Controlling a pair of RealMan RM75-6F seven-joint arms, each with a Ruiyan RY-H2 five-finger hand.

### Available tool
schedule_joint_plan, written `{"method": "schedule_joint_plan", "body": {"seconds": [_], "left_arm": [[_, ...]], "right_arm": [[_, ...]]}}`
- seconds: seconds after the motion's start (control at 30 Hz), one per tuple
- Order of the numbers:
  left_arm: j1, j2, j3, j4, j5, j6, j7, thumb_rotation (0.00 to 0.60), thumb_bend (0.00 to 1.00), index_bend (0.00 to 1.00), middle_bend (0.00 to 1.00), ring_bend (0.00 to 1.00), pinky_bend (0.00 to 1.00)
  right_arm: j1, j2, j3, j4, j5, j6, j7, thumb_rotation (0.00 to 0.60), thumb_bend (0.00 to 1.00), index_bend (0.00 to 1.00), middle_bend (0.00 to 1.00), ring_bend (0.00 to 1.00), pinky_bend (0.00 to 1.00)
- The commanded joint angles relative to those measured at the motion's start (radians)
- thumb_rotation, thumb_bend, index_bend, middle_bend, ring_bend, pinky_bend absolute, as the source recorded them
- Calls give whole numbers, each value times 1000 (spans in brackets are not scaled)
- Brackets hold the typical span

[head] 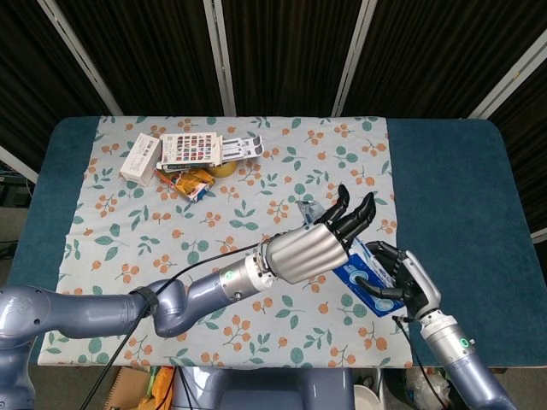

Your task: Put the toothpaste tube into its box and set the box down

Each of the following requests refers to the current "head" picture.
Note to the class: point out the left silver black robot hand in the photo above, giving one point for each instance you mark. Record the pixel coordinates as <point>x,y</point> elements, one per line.
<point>307,254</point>

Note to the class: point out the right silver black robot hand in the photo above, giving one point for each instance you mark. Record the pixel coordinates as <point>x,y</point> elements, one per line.
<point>421,286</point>

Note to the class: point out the blue white toothpaste box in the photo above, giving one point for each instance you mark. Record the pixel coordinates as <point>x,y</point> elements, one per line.
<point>348,270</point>

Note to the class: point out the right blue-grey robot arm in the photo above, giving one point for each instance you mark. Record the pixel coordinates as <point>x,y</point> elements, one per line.
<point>457,346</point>

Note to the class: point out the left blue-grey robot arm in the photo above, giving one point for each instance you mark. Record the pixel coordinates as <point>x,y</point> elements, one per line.
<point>85,314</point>

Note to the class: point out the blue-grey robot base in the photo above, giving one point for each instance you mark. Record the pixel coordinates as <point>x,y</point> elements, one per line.
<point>278,393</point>

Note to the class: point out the box with coloured squares print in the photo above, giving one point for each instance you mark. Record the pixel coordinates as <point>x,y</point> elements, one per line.
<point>190,147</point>

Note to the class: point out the white cardboard box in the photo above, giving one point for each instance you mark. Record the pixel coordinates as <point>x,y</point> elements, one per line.
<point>139,160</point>

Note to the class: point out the floral print tablecloth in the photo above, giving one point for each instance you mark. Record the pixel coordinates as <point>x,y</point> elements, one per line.
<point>256,205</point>

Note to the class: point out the teal blue table cover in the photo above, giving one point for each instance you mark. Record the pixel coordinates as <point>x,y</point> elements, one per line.
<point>448,192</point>

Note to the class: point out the clear plastic bag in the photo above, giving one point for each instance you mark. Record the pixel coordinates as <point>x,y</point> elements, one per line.
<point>414,388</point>

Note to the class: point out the yellow round object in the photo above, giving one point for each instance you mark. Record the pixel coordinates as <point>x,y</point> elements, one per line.
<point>223,170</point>

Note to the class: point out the white bucket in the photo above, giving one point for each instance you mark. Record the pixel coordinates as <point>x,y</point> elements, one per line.
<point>366,399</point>

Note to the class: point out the white grey striped package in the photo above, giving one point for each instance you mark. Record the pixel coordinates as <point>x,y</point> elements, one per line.
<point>241,147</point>

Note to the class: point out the orange snack packet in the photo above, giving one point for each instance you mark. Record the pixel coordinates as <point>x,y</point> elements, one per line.
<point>190,183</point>

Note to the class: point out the black partition panel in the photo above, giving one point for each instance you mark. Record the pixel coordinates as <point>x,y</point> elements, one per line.
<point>527,149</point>
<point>290,51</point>
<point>149,51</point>
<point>436,51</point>
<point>34,85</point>

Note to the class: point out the orange yellow bag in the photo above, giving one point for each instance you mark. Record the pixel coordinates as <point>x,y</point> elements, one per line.
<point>160,386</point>

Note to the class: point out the white partition post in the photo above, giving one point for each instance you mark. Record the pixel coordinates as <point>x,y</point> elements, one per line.
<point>220,55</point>
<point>17,164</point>
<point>81,55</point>
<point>508,79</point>
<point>354,55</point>

